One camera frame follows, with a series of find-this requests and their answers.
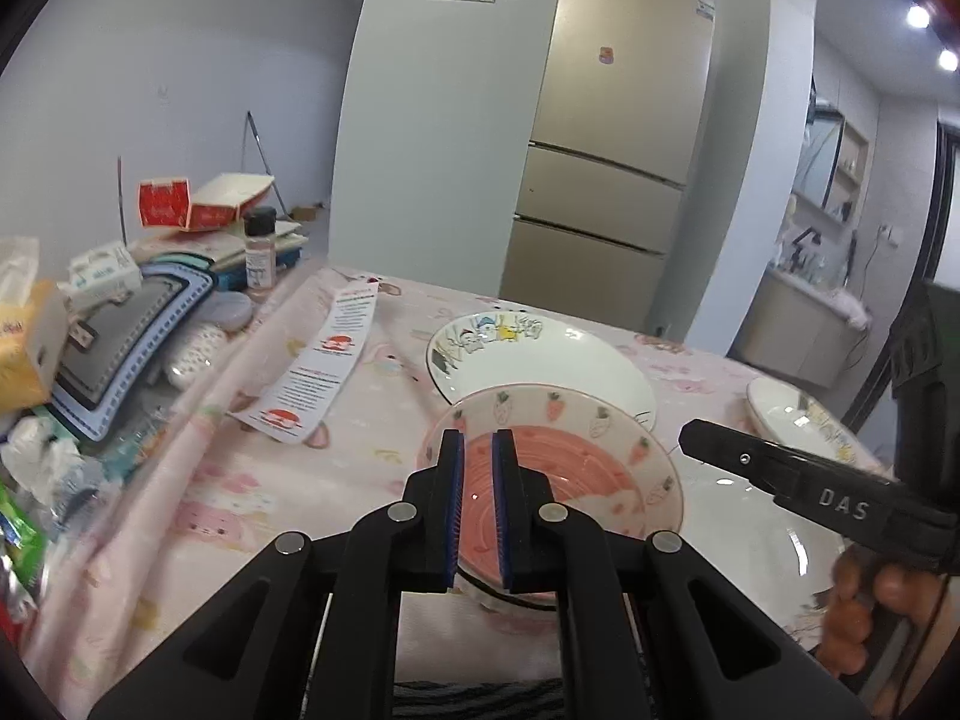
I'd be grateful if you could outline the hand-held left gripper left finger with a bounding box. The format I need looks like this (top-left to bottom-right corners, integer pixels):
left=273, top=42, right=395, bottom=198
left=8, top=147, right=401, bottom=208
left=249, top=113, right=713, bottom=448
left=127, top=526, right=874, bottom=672
left=88, top=429, right=467, bottom=720

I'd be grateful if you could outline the beige three-door refrigerator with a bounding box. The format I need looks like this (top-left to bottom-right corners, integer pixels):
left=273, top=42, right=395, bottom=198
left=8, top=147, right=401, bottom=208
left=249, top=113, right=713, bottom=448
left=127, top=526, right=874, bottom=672
left=499, top=0, right=725, bottom=332

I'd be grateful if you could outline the crumpled white plastic bag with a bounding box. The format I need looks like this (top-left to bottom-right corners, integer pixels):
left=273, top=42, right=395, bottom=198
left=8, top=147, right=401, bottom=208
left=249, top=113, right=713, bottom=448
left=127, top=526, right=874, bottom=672
left=0, top=412, right=102, bottom=515

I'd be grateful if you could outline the yellow tissue pack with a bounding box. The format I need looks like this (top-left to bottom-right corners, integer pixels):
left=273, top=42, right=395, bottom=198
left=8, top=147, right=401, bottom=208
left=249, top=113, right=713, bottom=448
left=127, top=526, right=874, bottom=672
left=0, top=236, right=70, bottom=415

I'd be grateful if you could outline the wall mirror cabinet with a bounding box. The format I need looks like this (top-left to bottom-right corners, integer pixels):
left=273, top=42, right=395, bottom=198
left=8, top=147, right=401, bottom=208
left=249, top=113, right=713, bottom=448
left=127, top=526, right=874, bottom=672
left=791, top=75, right=871, bottom=224

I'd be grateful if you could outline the pink towel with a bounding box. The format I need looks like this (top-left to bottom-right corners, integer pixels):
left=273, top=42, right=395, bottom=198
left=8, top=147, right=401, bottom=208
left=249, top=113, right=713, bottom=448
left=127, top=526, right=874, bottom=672
left=827, top=287, right=872, bottom=329

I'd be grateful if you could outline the stack of books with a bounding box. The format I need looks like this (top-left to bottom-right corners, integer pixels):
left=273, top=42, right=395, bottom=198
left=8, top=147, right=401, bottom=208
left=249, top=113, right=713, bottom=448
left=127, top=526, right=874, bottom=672
left=127, top=221, right=310, bottom=290

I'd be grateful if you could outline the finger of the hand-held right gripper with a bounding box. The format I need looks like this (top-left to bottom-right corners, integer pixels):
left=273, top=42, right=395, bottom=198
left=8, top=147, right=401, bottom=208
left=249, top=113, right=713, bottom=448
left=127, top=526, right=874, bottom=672
left=679, top=418, right=809, bottom=503

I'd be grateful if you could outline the person's right hand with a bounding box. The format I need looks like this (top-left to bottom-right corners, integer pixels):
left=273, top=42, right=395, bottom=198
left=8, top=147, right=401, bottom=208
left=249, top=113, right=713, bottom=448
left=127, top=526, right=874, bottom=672
left=816, top=547, right=946, bottom=698

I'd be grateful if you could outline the white and green carton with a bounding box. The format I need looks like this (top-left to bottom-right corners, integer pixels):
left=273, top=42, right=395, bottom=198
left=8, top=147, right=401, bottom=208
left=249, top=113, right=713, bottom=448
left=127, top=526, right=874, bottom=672
left=67, top=241, right=143, bottom=314

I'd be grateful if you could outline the beige vanity cabinet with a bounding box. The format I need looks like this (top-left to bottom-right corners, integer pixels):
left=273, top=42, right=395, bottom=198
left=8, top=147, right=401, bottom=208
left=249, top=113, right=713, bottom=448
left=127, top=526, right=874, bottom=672
left=731, top=268, right=872, bottom=392

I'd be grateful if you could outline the clear bottle with black cap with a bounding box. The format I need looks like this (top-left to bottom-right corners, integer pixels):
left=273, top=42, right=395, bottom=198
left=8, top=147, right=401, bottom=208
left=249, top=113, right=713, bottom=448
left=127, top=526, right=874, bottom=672
left=244, top=206, right=279, bottom=302

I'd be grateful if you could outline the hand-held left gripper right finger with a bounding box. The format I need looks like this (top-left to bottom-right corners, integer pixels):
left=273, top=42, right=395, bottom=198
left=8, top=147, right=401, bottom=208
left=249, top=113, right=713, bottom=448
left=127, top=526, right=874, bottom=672
left=491, top=427, right=871, bottom=720

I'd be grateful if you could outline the white cat-print plate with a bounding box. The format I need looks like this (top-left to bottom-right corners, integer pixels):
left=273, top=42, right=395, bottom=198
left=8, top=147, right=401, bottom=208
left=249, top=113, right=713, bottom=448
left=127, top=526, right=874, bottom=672
left=426, top=311, right=659, bottom=434
left=746, top=376, right=882, bottom=475
left=459, top=465, right=850, bottom=650

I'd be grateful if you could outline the green snack packet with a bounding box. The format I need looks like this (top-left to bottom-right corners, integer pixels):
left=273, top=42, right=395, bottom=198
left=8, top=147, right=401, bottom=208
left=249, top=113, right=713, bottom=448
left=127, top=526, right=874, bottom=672
left=0, top=480, right=47, bottom=616

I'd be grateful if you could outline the long white printed leaflet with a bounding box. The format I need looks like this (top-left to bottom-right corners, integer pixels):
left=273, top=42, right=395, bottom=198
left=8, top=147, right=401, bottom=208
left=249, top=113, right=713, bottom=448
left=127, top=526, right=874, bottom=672
left=229, top=283, right=380, bottom=445

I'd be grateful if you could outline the small red and white box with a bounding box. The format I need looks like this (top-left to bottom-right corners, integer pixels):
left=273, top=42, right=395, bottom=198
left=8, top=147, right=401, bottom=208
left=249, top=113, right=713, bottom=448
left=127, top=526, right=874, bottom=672
left=137, top=176, right=194, bottom=230

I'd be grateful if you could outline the blue scalloped grey mat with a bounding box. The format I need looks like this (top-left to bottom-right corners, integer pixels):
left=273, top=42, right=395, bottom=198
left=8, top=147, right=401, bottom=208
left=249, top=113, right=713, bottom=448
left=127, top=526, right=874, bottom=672
left=46, top=251, right=218, bottom=445

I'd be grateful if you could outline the lavender round lid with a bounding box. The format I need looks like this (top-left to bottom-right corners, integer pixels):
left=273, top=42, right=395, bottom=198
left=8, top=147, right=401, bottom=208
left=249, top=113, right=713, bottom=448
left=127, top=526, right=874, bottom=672
left=202, top=291, right=254, bottom=333

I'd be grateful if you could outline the white dotted oval case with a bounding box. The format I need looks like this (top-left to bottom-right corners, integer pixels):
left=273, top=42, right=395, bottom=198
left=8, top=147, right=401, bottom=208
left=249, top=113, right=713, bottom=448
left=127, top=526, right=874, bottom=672
left=163, top=322, right=228, bottom=389

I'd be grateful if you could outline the pink printed tablecloth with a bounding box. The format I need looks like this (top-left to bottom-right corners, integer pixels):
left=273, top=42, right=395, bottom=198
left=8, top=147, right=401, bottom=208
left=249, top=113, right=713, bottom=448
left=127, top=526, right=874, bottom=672
left=22, top=266, right=905, bottom=691

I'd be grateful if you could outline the pink carrot-print bowl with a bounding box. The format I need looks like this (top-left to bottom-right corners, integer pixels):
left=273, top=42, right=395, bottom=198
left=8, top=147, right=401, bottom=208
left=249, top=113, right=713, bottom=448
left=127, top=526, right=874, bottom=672
left=416, top=384, right=685, bottom=612

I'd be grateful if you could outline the open red and white box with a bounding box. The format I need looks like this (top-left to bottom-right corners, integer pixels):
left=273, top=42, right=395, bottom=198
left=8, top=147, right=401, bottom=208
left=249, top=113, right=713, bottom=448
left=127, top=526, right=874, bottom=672
left=187, top=172, right=277, bottom=233

